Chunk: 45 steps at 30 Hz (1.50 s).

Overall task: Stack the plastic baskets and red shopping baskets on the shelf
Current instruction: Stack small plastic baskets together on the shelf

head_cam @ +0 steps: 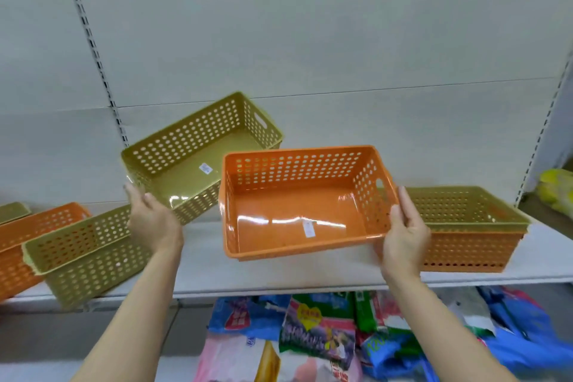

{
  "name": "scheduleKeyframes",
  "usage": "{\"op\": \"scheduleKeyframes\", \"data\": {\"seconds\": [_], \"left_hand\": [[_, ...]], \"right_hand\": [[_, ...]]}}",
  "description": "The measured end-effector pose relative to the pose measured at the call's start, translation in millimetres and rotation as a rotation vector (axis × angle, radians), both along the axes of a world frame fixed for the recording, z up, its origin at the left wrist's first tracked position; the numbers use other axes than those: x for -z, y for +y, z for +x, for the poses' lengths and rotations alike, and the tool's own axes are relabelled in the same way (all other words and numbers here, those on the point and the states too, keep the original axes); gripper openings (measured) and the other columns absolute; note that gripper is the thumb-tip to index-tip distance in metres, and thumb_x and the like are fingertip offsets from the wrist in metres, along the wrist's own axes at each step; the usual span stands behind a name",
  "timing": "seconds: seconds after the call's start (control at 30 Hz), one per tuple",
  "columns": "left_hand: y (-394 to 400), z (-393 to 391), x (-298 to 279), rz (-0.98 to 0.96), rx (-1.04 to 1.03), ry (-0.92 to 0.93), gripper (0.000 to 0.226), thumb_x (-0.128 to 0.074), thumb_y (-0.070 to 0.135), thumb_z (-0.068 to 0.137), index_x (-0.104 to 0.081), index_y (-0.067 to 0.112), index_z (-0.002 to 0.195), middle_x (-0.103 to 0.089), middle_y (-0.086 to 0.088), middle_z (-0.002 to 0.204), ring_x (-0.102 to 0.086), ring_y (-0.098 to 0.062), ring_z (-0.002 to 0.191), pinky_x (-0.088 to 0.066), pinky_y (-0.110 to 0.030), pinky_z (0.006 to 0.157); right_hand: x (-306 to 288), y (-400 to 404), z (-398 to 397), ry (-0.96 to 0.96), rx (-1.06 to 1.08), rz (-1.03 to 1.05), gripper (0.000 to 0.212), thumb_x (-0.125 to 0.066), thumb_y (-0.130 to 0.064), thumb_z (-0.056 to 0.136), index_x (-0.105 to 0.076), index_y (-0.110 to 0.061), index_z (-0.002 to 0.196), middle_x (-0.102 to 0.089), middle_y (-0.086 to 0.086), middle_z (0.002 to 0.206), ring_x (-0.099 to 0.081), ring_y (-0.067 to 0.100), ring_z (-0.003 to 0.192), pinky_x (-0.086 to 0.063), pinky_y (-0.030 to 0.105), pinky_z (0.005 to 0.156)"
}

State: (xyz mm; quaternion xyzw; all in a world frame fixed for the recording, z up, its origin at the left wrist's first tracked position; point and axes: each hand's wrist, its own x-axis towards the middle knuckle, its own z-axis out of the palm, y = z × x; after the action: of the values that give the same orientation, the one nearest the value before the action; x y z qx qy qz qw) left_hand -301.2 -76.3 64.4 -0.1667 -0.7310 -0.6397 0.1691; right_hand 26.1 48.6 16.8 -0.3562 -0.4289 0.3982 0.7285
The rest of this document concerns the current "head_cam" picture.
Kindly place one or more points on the person's right hand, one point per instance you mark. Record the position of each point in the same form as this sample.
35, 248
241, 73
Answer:
405, 247

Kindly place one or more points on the person's left forearm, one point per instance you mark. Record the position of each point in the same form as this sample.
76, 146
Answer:
130, 319

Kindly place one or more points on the person's right forearm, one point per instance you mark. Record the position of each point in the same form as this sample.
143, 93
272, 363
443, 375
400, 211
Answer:
447, 332

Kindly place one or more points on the person's left hand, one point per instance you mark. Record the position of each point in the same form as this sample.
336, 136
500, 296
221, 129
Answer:
154, 225

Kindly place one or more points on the pile of colourful detergent bags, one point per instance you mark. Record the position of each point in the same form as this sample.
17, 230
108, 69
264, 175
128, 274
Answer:
313, 332

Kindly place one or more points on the yellow white plastic bag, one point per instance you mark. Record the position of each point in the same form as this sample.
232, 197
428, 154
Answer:
557, 191

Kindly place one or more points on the white metal store shelves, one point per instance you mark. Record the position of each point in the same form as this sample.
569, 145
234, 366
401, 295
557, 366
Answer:
358, 37

